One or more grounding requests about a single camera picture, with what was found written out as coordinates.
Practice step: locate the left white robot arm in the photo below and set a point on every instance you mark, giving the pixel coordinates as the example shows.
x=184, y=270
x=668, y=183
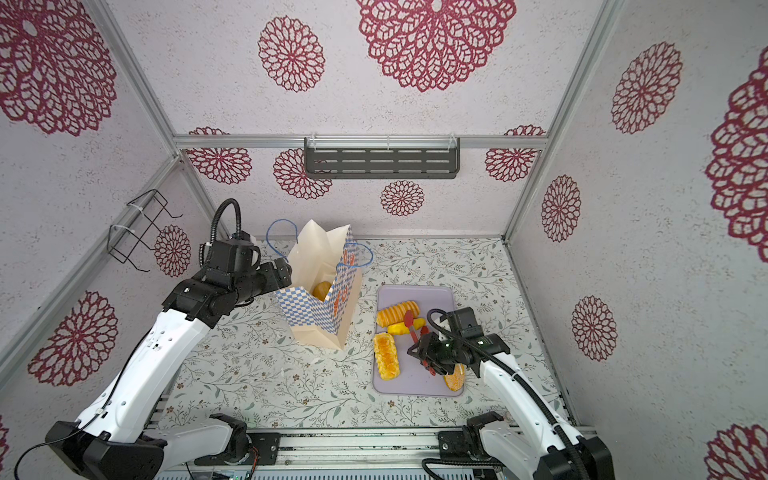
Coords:
x=108, y=440

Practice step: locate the braided fake bread loaf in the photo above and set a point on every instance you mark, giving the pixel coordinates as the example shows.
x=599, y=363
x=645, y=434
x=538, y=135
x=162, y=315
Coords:
x=395, y=314

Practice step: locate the dark grey wall shelf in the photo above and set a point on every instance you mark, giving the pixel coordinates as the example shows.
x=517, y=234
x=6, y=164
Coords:
x=385, y=158

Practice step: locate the oval sugared fake bread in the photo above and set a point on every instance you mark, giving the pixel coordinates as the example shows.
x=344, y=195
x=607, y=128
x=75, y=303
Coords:
x=455, y=380

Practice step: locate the lavender plastic tray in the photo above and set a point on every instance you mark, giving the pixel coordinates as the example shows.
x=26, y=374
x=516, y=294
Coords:
x=414, y=378

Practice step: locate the black wire wall rack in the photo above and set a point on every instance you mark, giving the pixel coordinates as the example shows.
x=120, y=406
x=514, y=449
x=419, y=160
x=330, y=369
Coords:
x=125, y=237

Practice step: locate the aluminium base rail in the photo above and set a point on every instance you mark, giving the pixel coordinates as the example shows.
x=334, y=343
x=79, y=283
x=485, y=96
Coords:
x=388, y=453

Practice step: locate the corn topped fake bread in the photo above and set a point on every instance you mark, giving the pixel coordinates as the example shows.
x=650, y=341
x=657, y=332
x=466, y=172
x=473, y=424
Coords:
x=386, y=356

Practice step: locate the blue checkered paper bag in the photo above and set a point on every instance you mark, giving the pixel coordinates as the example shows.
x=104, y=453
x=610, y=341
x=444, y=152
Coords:
x=326, y=279

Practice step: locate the long baguette fake bread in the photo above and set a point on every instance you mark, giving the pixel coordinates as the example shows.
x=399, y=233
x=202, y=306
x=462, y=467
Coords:
x=321, y=290

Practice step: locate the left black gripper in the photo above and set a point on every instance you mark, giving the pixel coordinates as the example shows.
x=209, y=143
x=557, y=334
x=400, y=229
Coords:
x=272, y=281

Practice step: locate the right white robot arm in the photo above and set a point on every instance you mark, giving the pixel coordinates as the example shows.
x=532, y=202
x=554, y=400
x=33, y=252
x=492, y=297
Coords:
x=534, y=408

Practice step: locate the small yellow fake bread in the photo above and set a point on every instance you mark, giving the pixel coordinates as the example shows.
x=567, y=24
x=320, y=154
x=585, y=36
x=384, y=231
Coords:
x=401, y=328

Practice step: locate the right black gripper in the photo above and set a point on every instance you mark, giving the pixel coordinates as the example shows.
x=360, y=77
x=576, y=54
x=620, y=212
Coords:
x=427, y=348

